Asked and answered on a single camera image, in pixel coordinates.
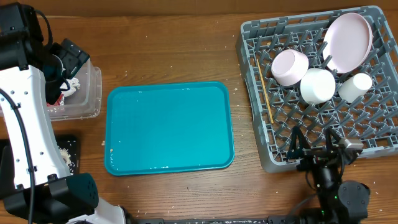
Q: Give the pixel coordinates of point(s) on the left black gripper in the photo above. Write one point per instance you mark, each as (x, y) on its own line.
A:
(73, 55)

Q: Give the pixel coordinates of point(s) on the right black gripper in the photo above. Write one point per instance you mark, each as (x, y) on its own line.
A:
(314, 158)

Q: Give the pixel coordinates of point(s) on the white tissue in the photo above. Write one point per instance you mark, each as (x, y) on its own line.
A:
(71, 88)

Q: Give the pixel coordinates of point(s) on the wooden chopstick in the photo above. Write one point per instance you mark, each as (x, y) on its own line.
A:
(265, 92)

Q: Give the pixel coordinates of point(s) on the white round bowl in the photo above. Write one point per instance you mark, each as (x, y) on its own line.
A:
(317, 86)

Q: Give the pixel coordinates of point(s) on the white paper cup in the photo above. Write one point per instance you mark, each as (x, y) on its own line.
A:
(355, 87)

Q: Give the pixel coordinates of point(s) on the small pink saucer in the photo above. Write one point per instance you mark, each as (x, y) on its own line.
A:
(289, 67)

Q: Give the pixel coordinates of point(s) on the rice and food scraps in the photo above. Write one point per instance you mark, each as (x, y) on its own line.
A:
(70, 153)

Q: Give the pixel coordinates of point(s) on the large pink plate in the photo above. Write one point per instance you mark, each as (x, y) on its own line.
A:
(348, 42)

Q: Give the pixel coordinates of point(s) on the red snack wrapper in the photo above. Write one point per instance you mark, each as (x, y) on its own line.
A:
(60, 101)

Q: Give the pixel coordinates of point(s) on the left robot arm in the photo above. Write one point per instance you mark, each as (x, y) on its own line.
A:
(46, 191)

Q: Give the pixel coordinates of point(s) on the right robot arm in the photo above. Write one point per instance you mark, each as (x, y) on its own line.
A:
(334, 200)

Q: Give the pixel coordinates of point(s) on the grey dishwasher rack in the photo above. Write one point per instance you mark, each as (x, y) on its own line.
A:
(371, 118)

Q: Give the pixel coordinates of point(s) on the black waste tray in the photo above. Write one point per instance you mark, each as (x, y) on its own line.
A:
(7, 164)

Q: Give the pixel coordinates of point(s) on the clear plastic bin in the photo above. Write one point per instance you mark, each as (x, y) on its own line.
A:
(87, 99)

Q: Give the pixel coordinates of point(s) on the teal plastic tray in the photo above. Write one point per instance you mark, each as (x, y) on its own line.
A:
(158, 129)

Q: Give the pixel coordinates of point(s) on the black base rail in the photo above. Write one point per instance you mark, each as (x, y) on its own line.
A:
(269, 220)

